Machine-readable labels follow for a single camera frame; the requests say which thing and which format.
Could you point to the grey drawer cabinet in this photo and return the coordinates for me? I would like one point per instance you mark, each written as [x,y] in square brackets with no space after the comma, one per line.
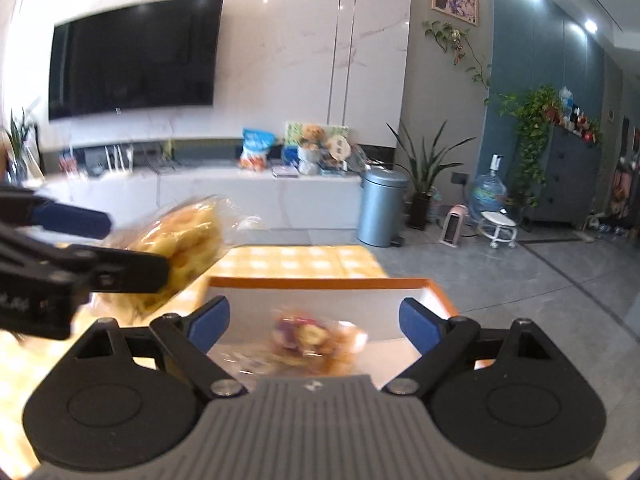
[570,180]

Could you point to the yellow puffed snack bag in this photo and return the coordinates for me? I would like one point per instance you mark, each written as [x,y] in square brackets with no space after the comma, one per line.
[192,240]

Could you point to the water jug with pump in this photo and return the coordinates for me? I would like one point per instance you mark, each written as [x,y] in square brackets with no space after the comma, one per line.
[490,187]

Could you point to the grey metal trash can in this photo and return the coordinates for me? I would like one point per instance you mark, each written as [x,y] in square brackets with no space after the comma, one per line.
[381,210]

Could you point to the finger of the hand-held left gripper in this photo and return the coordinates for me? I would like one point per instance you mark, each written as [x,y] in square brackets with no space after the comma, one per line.
[125,270]
[70,220]

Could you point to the dried fruit chips bag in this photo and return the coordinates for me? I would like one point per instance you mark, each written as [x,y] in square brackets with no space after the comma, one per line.
[315,340]

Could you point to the green plant in glass vase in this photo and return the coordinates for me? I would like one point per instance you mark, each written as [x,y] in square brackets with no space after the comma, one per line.
[20,150]

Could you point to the yellow checked tablecloth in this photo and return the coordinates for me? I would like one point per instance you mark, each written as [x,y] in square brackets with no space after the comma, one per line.
[300,260]

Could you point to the tall leafy potted plant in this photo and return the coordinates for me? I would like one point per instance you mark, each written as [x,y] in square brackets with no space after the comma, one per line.
[425,170]

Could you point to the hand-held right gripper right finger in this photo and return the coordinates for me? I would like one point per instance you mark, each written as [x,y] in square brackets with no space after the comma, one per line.
[417,324]

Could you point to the ceiling spotlight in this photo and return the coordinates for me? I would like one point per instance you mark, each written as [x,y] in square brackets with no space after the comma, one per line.
[590,26]

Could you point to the white marble tv console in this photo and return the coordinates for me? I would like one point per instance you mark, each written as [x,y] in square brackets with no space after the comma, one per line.
[215,195]

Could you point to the black television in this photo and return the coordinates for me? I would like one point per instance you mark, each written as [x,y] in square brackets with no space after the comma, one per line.
[135,57]

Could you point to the white router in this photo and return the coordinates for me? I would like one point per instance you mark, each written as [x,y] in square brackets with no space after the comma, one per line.
[119,162]

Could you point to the framed wall picture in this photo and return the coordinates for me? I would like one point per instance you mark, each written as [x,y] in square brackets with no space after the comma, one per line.
[455,0]

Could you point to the green picture board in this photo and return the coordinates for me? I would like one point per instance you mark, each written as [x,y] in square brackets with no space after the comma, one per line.
[292,132]

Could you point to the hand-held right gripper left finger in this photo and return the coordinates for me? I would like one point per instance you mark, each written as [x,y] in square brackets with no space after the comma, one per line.
[209,319]

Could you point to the orange cardboard box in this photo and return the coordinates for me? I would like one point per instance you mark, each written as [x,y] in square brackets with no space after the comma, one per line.
[325,295]

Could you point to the teddy bear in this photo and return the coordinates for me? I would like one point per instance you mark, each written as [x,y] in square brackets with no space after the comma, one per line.
[310,147]

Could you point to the hanging vine plant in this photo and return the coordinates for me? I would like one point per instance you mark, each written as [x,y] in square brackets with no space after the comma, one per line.
[457,45]

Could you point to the white rolling stool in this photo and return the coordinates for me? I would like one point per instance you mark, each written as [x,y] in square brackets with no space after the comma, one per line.
[497,225]

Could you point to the blue snack bag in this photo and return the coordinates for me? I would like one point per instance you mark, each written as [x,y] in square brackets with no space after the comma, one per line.
[256,150]

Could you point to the trailing pothos plant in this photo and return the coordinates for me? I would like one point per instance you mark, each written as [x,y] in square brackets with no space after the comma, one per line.
[532,130]

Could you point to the pink space heater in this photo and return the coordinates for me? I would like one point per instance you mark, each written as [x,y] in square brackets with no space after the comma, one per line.
[454,227]

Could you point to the round paper fan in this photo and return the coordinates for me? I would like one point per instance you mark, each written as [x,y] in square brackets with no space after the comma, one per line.
[337,147]

